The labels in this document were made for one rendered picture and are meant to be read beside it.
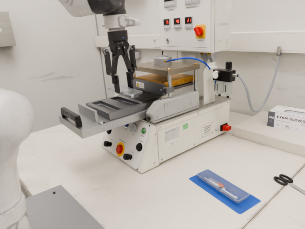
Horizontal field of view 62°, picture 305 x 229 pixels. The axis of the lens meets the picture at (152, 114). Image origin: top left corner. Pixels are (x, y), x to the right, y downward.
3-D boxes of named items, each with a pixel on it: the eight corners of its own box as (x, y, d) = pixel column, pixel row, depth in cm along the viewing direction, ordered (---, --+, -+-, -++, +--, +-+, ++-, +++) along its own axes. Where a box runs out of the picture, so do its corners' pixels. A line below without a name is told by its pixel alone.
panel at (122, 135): (101, 146, 120) (112, 108, 118) (138, 171, 97) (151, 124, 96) (98, 146, 118) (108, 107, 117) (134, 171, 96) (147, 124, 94)
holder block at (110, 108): (120, 100, 114) (120, 94, 113) (147, 109, 99) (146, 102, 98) (86, 108, 105) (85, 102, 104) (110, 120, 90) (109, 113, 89)
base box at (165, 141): (180, 116, 152) (179, 88, 146) (234, 134, 123) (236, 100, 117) (100, 146, 121) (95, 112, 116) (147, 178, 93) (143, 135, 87)
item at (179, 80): (163, 78, 128) (162, 59, 124) (196, 84, 111) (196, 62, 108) (135, 85, 118) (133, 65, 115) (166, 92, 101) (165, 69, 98)
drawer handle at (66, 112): (66, 116, 98) (65, 106, 97) (82, 126, 87) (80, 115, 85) (61, 117, 97) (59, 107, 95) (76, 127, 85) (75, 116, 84)
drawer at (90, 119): (123, 106, 117) (121, 90, 115) (152, 117, 101) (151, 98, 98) (60, 124, 101) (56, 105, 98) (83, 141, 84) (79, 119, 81)
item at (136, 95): (107, 92, 109) (106, 87, 108) (119, 89, 112) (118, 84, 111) (131, 100, 95) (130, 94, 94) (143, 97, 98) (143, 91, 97)
